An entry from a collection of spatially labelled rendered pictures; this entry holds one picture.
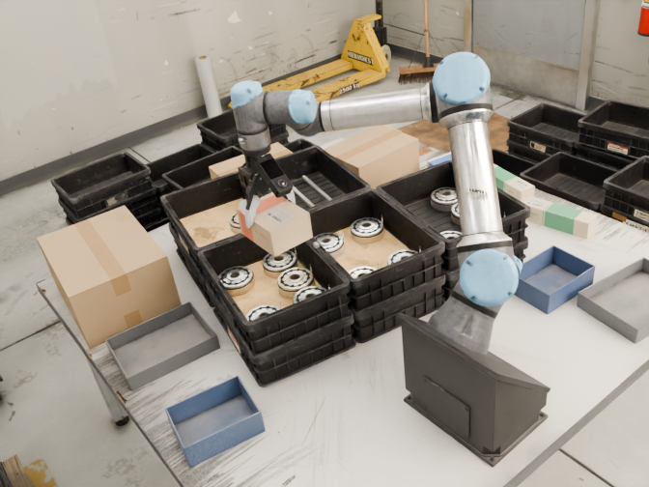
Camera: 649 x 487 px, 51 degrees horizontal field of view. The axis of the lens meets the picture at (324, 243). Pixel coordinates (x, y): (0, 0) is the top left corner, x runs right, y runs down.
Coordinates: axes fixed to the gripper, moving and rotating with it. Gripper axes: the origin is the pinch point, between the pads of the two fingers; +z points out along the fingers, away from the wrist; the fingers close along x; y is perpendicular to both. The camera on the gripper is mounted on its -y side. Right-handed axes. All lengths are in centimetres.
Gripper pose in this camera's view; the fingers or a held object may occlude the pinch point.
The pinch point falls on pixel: (273, 218)
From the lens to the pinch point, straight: 174.1
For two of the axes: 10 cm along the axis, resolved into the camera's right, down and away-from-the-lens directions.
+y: -6.1, -3.8, 7.0
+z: 1.1, 8.3, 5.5
